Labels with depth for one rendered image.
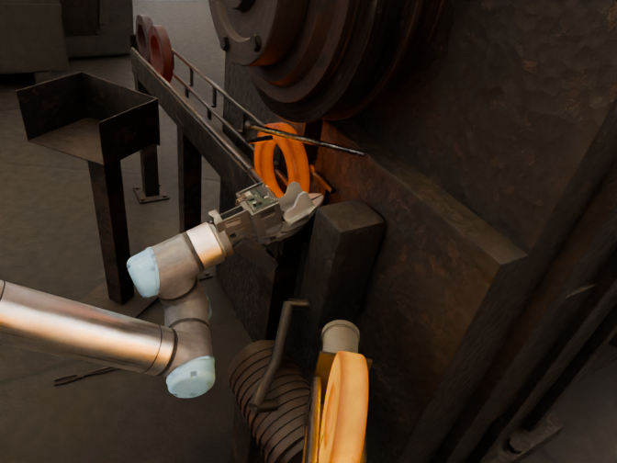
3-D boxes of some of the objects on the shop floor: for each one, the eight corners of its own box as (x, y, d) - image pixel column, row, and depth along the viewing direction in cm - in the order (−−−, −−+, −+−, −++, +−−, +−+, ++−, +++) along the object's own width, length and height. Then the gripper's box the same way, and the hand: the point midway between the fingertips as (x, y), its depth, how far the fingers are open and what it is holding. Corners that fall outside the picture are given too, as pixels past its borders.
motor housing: (263, 461, 122) (286, 325, 90) (302, 546, 108) (348, 421, 76) (215, 483, 116) (223, 346, 84) (252, 577, 102) (277, 455, 70)
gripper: (219, 234, 75) (331, 182, 80) (201, 204, 80) (306, 157, 86) (232, 268, 81) (335, 217, 86) (214, 238, 87) (311, 192, 92)
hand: (317, 201), depth 88 cm, fingers closed
